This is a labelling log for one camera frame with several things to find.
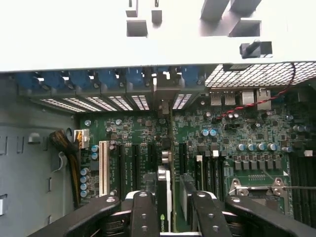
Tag silver locking lever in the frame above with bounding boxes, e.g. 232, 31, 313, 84
236, 185, 316, 193

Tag red and black twisted wire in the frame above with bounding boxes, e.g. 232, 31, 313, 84
211, 62, 297, 123

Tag white PCI slot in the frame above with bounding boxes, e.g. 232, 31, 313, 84
99, 140, 111, 198

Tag open PC case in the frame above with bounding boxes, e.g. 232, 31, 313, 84
0, 40, 316, 237

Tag short black expansion slot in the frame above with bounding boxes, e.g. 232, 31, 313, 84
147, 143, 157, 171

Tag white power connector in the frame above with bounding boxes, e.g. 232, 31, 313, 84
73, 128, 90, 150

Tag CPU socket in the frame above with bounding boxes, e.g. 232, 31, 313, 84
228, 177, 291, 216

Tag green motherboard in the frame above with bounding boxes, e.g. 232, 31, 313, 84
79, 86, 316, 223

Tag black braided power cable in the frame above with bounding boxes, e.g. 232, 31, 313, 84
48, 130, 81, 210

